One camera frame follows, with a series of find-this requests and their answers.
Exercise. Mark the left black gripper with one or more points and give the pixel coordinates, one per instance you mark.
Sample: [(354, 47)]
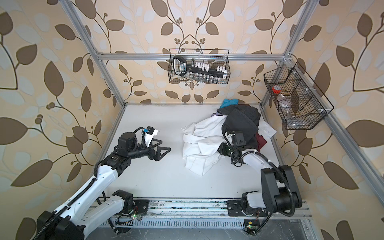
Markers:
[(156, 156)]

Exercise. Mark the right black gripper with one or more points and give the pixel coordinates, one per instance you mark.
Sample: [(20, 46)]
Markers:
[(222, 150)]

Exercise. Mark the white cloth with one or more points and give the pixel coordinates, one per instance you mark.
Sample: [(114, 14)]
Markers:
[(201, 144), (265, 130)]

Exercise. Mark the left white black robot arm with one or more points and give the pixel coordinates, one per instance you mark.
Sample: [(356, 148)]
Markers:
[(83, 212)]

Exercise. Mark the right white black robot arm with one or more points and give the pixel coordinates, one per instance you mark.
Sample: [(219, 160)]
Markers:
[(279, 191)]

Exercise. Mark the maroon cloth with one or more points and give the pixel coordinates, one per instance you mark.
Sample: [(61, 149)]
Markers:
[(261, 141)]

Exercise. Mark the black cloth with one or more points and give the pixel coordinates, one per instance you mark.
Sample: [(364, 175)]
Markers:
[(245, 119)]

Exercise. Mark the teal cloth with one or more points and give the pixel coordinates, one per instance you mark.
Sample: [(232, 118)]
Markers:
[(227, 102)]

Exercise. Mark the clear bottle red cap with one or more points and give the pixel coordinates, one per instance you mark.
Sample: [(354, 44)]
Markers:
[(284, 103)]

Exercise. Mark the black white tool in basket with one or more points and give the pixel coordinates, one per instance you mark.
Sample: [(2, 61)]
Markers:
[(209, 66)]

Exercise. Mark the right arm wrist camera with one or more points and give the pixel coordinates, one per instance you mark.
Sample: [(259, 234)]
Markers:
[(237, 139)]

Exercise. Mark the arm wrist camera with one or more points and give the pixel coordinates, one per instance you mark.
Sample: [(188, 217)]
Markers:
[(237, 139), (149, 134)]

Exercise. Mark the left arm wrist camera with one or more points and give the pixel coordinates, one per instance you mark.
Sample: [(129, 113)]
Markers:
[(149, 134)]

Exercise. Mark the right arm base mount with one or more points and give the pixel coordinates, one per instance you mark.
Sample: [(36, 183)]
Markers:
[(237, 208)]

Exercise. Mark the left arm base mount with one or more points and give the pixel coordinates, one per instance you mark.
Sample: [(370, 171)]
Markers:
[(134, 207)]

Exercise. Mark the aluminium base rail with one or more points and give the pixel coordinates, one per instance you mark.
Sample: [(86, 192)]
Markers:
[(189, 208)]

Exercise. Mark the side black wire basket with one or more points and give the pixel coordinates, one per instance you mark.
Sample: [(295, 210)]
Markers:
[(310, 104)]

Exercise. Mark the back black wire basket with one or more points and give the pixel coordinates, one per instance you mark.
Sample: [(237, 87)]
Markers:
[(222, 53)]

